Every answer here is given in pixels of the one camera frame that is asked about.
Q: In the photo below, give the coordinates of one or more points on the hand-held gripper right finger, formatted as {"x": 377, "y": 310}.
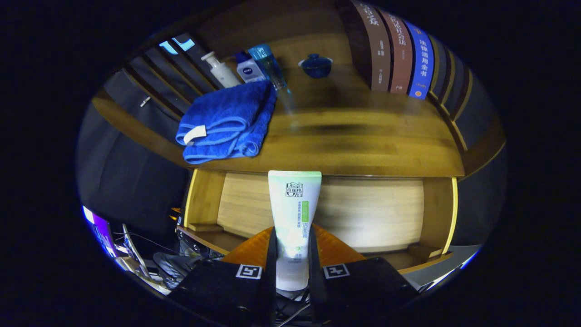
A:
{"x": 313, "y": 272}

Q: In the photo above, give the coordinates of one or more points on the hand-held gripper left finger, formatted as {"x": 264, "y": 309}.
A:
{"x": 271, "y": 272}

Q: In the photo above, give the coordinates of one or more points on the white facial cleanser tube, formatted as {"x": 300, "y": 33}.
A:
{"x": 294, "y": 209}

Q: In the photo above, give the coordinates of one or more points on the wooden drawer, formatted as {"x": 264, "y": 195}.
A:
{"x": 363, "y": 209}

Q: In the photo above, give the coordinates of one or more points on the wooden countertop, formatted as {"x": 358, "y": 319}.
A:
{"x": 354, "y": 145}

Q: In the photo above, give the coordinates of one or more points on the wooden cabinet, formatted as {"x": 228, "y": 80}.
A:
{"x": 313, "y": 43}

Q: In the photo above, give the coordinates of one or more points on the blue folded towel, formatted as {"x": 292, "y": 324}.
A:
{"x": 222, "y": 118}

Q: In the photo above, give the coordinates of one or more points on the monitor screen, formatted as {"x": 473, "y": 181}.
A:
{"x": 102, "y": 229}

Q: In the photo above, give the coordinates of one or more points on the white bottle with blue cap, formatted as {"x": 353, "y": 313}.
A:
{"x": 249, "y": 70}

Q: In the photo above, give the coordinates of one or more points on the white pump bottle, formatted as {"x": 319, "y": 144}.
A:
{"x": 224, "y": 72}

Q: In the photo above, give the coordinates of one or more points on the blue lidded tea cup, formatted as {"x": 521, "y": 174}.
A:
{"x": 316, "y": 67}

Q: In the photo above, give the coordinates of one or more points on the teal tumbler bottle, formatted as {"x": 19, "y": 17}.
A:
{"x": 268, "y": 61}

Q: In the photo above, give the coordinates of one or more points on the metal clip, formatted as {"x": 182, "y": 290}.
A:
{"x": 145, "y": 101}

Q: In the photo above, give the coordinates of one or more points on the dark brown book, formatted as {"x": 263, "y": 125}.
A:
{"x": 376, "y": 54}

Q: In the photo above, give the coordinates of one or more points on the reddish brown book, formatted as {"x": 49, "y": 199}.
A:
{"x": 401, "y": 59}

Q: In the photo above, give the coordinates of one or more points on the blue book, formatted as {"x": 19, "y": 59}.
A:
{"x": 422, "y": 63}

